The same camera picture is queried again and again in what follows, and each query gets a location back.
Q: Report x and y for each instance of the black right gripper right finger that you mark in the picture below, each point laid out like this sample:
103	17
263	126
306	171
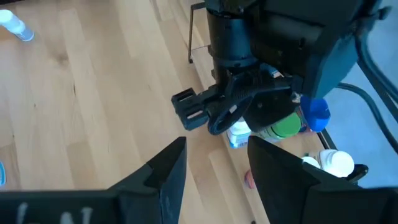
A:
295	193

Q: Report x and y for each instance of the green caffeine pill bottle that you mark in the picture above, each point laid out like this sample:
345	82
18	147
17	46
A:
284	129

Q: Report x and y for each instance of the blue-capped Tums bottle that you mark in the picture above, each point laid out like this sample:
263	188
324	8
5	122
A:
315	115

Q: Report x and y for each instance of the white bottle blue label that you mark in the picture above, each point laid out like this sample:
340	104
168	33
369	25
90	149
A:
237	137

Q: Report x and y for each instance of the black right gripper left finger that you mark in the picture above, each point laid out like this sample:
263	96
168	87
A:
149	193

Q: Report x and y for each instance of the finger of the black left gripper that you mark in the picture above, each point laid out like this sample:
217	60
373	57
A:
270	109
189	109

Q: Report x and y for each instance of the white vitamin bottle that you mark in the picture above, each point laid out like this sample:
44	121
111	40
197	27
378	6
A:
339	161

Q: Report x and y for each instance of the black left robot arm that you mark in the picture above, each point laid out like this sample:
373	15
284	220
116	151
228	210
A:
295	31

